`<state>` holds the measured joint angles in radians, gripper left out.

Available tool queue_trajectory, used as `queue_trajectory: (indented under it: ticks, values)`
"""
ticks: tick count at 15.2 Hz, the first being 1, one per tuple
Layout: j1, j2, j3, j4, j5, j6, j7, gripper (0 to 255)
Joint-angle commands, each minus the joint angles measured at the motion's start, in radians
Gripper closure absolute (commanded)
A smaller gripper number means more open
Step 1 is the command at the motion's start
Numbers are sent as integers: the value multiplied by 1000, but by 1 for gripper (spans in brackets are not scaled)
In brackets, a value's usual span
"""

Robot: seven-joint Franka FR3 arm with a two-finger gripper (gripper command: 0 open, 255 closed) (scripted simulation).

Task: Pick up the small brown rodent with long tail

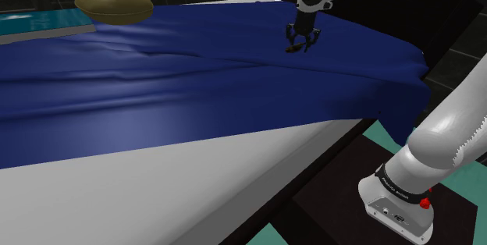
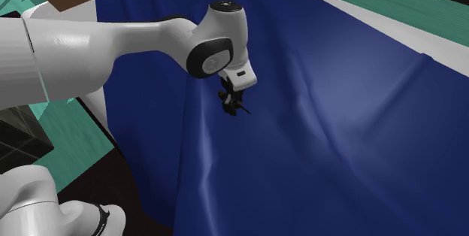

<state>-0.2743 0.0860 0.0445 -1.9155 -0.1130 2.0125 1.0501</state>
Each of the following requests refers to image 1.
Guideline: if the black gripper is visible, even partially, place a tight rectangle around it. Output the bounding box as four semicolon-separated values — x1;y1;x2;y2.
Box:
285;9;322;53

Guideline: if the small brown oblong object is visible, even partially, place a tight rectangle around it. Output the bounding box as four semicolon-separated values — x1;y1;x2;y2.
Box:
285;42;307;54

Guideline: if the blue blanket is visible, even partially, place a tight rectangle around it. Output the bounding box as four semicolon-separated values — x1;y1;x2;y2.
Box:
0;0;432;171

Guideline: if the dark robot stand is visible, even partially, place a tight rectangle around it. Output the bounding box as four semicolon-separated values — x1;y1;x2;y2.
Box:
268;133;478;245

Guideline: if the teal rug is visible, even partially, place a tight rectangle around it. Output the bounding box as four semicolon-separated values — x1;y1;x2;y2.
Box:
0;8;487;245

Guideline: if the white bed with dark frame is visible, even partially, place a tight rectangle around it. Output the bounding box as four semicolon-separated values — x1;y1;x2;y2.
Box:
0;0;486;245

